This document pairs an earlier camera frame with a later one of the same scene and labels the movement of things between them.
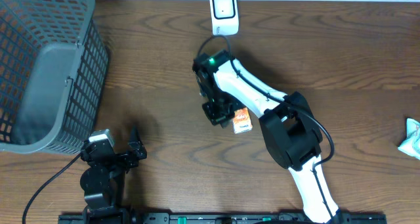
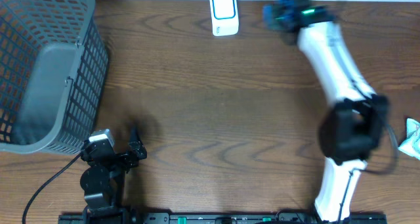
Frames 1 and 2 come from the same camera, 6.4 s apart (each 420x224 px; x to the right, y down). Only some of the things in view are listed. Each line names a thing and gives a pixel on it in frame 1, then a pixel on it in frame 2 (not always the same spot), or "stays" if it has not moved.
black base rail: x=226 y=218 stays
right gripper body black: x=222 y=104 to x=276 y=15
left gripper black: x=137 y=150 stays
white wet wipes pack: x=411 y=144 stays
